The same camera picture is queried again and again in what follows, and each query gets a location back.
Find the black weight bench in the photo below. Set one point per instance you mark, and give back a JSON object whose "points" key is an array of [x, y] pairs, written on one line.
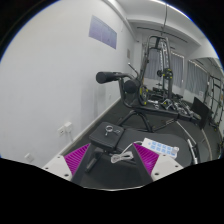
{"points": [[111, 162]]}

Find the grey window curtain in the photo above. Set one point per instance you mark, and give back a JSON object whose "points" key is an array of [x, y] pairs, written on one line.
{"points": [[156, 63], [197, 78]]}

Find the grey window curtain left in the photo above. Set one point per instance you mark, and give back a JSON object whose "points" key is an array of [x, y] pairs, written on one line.
{"points": [[156, 63]]}

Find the white wall socket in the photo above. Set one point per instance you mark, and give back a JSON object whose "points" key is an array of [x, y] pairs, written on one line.
{"points": [[61, 131]]}

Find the multi-station gym machine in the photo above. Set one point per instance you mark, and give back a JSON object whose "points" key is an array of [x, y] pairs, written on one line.
{"points": [[168, 97]]}

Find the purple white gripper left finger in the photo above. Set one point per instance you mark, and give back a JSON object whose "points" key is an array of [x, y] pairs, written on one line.
{"points": [[67, 166]]}

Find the purple wall poster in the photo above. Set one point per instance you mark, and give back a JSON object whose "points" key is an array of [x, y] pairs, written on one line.
{"points": [[100, 31]]}

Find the black storage rack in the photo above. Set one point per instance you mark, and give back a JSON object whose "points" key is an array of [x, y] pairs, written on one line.
{"points": [[214, 99]]}

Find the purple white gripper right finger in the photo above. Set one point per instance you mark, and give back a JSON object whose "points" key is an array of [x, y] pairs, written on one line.
{"points": [[156, 165]]}

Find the white charger plug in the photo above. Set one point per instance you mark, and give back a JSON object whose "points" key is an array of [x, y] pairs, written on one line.
{"points": [[175, 150]]}

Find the grey window curtain right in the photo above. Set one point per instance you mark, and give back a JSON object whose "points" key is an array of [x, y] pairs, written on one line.
{"points": [[197, 78]]}

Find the metal spring collar clip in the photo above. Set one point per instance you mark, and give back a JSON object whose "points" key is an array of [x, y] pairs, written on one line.
{"points": [[110, 129]]}

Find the white wall plug adapter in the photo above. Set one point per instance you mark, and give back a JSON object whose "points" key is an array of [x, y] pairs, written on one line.
{"points": [[68, 127]]}

